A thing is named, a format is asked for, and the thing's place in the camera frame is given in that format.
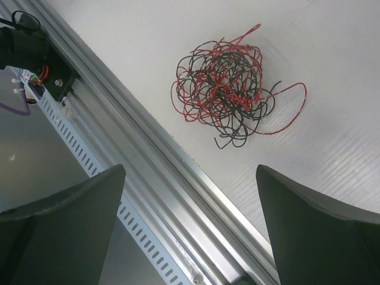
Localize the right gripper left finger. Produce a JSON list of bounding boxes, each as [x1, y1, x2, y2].
[[1, 164, 125, 284]]

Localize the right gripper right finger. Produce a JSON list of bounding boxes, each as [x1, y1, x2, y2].
[[256, 165, 379, 284]]

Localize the red black wires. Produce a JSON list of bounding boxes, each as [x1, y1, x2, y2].
[[171, 23, 307, 150]]

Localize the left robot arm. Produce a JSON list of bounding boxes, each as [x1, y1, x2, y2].
[[1, 10, 50, 71]]

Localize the aluminium rail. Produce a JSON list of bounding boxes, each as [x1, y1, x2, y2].
[[1, 1, 280, 284]]

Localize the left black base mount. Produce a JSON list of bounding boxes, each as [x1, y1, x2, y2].
[[28, 47, 78, 102]]

